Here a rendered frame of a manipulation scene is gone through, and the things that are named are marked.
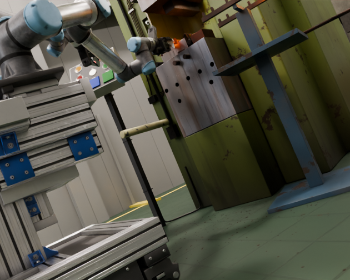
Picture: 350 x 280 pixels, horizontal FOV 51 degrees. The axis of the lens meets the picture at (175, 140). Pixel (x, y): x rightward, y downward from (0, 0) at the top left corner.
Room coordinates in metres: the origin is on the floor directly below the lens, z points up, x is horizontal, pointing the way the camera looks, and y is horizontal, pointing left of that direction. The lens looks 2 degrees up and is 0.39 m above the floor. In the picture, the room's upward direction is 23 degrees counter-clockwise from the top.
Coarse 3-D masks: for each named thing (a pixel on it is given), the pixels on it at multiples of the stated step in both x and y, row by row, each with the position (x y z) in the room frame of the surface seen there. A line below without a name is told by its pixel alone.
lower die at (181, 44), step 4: (184, 40) 2.09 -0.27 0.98; (176, 44) 2.13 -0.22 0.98; (180, 44) 2.12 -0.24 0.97; (184, 44) 2.10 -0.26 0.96; (172, 48) 2.15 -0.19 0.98; (176, 48) 2.14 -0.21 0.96; (180, 48) 2.12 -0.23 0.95; (184, 48) 2.11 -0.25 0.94; (168, 52) 2.17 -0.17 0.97; (172, 52) 2.16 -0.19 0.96; (176, 52) 2.14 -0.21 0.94; (164, 56) 2.20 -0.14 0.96; (168, 56) 2.18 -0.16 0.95; (172, 56) 2.17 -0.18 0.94; (164, 60) 2.20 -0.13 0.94
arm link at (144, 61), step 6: (138, 54) 1.85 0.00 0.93; (144, 54) 1.84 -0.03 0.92; (150, 54) 1.86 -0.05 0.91; (138, 60) 1.86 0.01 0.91; (144, 60) 1.84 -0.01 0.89; (150, 60) 1.85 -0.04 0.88; (132, 66) 1.87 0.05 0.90; (138, 66) 1.86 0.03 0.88; (144, 66) 1.84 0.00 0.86; (150, 66) 1.84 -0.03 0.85; (138, 72) 1.88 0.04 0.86; (144, 72) 1.86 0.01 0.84; (150, 72) 1.88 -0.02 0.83
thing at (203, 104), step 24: (192, 48) 2.01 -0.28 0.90; (216, 48) 2.02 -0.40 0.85; (168, 72) 2.14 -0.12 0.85; (192, 72) 2.05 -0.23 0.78; (168, 96) 2.18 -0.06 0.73; (192, 96) 2.08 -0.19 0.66; (216, 96) 2.00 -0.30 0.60; (240, 96) 2.05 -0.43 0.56; (192, 120) 2.12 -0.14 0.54; (216, 120) 2.03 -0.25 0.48
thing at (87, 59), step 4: (80, 48) 2.03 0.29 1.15; (84, 48) 2.03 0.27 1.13; (80, 52) 2.04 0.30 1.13; (84, 52) 2.03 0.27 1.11; (80, 56) 2.04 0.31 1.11; (84, 56) 2.03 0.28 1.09; (88, 56) 2.04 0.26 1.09; (84, 60) 2.03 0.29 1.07; (88, 60) 2.03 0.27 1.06; (84, 64) 2.03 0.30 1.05; (88, 64) 2.03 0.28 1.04
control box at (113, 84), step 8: (112, 48) 2.37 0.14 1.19; (80, 64) 2.42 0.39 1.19; (72, 72) 2.42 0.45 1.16; (80, 72) 2.39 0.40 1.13; (88, 72) 2.36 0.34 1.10; (96, 72) 2.34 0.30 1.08; (104, 72) 2.31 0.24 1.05; (72, 80) 2.39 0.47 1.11; (112, 80) 2.25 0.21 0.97; (96, 88) 2.28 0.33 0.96; (104, 88) 2.29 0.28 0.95; (112, 88) 2.30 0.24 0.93; (96, 96) 2.33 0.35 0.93
